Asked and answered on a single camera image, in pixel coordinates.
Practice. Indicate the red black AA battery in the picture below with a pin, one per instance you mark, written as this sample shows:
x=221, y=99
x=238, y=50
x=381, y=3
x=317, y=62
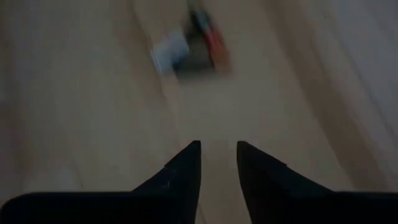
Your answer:
x=216, y=43

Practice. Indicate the silver black AA battery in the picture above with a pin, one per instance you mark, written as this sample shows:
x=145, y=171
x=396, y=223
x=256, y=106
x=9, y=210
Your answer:
x=170, y=53

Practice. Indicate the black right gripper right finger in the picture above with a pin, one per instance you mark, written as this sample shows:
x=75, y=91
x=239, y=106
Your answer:
x=295, y=205

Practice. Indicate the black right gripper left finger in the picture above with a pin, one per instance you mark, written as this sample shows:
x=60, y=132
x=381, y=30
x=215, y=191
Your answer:
x=140, y=208

